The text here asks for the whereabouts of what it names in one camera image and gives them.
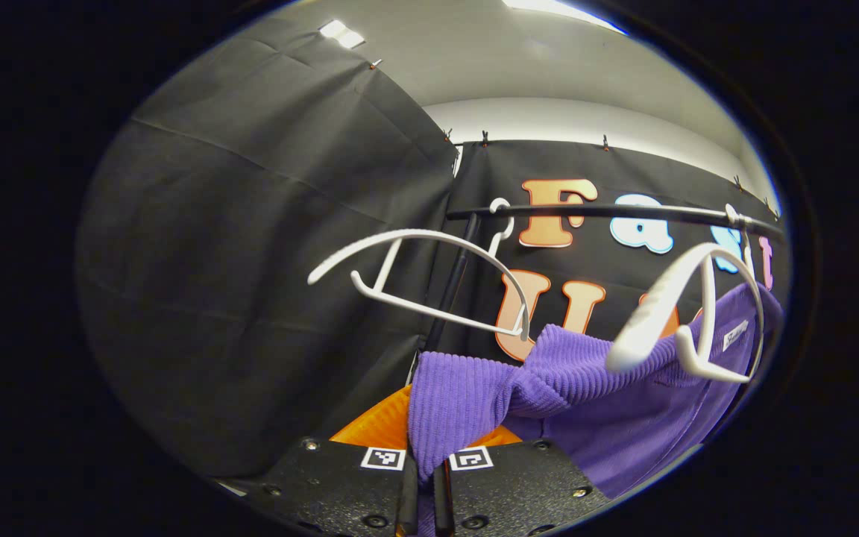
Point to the white plastic clothes hanger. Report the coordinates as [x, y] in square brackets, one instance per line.
[400, 236]
[653, 313]

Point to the plain black backdrop cloth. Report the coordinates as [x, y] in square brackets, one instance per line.
[250, 261]

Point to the black clothes rack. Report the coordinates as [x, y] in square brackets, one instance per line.
[593, 209]

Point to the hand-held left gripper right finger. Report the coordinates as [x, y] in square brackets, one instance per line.
[519, 485]

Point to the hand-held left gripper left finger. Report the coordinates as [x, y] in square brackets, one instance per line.
[325, 485]

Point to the white ceiling light panel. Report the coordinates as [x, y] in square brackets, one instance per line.
[341, 34]

